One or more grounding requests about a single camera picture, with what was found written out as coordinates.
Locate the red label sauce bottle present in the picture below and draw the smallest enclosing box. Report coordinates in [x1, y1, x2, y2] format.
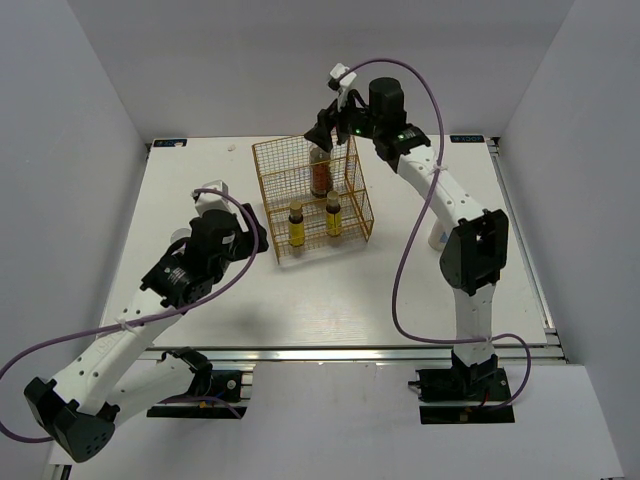
[309, 147, 333, 198]

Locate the aluminium front rail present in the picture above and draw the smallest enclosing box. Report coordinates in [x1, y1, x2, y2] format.
[140, 346, 565, 362]

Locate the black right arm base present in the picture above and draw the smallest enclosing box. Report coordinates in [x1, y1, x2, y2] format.
[407, 367, 515, 425]

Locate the yellow wire basket rack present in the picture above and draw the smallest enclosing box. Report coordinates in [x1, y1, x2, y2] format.
[252, 136, 374, 263]

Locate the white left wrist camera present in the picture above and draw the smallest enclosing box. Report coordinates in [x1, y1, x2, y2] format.
[191, 180, 231, 217]

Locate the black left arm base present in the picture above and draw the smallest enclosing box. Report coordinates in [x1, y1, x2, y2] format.
[146, 348, 253, 420]

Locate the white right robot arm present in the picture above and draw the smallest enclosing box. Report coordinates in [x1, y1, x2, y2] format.
[304, 73, 509, 399]

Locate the yellow label bottle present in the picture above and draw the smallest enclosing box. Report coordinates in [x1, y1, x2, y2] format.
[288, 200, 305, 247]
[325, 190, 342, 237]

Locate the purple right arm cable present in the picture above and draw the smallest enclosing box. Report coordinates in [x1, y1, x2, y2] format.
[344, 58, 535, 412]

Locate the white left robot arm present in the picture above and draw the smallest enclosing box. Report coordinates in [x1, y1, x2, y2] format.
[24, 202, 269, 463]

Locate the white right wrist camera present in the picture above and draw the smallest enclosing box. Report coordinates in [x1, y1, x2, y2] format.
[328, 63, 357, 111]

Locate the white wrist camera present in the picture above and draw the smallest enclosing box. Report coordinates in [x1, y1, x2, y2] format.
[191, 180, 231, 217]
[328, 63, 357, 111]

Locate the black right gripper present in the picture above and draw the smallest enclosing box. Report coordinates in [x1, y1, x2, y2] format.
[304, 86, 382, 153]

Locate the white bead jar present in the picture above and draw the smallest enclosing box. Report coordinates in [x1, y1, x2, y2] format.
[428, 220, 448, 251]

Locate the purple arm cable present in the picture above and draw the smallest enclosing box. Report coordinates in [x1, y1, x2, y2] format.
[0, 187, 261, 445]
[344, 58, 535, 412]

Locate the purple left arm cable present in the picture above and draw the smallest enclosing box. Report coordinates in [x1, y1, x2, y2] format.
[0, 187, 261, 445]

